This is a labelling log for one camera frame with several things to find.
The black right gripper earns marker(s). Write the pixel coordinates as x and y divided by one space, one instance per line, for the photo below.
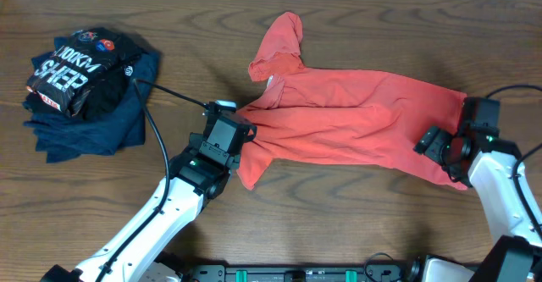
432 145

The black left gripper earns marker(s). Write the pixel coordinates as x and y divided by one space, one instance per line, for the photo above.
235 163

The orange red t-shirt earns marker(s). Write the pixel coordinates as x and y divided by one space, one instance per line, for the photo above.
339 116

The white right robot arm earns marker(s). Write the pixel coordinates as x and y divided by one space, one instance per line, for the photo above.
494 168

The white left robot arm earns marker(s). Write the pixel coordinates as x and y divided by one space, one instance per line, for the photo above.
195 177

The folded black printed shirt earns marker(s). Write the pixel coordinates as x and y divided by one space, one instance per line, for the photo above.
87 74

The folded navy blue shirt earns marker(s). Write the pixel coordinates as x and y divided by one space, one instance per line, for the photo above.
64 138

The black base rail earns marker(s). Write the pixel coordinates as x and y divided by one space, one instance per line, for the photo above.
379 271

